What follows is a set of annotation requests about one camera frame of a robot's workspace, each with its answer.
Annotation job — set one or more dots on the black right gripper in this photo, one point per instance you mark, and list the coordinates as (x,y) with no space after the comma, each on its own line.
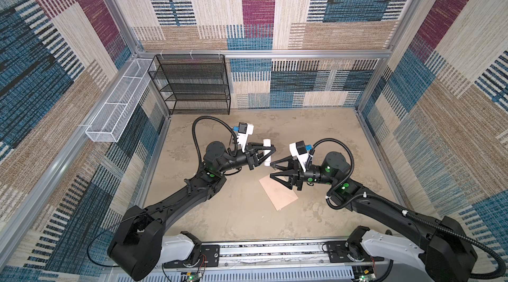
(292,165)

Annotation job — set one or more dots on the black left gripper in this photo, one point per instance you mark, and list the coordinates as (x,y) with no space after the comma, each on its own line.
(252,158)

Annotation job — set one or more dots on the white glue stick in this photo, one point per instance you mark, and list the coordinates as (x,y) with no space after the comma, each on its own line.
(267,162)

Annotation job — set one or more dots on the pink envelope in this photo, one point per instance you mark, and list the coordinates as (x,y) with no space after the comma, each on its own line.
(278,194)

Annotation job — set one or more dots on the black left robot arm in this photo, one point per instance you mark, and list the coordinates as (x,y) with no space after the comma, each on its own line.
(138,245)

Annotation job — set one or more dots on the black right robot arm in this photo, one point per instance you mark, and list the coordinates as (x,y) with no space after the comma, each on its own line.
(438,247)

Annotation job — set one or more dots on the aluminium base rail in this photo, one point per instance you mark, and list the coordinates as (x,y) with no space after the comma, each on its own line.
(320,259)

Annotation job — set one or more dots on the black wire shelf rack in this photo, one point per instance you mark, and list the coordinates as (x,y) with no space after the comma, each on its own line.
(192,84)

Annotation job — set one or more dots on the white wire mesh basket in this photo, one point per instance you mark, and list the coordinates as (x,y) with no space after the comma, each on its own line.
(110,122)

